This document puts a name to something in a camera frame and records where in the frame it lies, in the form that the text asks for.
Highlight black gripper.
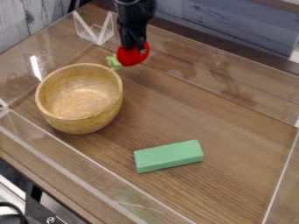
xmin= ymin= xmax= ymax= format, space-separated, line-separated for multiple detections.
xmin=113 ymin=0 xmax=156 ymax=54

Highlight red plush strawberry toy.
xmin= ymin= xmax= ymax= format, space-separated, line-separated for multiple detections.
xmin=106 ymin=42 xmax=149 ymax=70

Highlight wooden bowl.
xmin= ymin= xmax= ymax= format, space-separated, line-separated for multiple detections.
xmin=34 ymin=63 xmax=124 ymax=135

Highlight green rectangular block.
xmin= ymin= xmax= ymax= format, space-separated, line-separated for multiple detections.
xmin=134 ymin=140 xmax=202 ymax=173

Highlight clear acrylic tray enclosure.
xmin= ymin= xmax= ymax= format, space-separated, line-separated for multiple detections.
xmin=0 ymin=17 xmax=299 ymax=224

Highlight black metal table frame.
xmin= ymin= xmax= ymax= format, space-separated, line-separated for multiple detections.
xmin=23 ymin=183 xmax=79 ymax=224

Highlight black cable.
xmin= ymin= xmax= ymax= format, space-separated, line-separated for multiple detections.
xmin=0 ymin=200 xmax=27 ymax=224

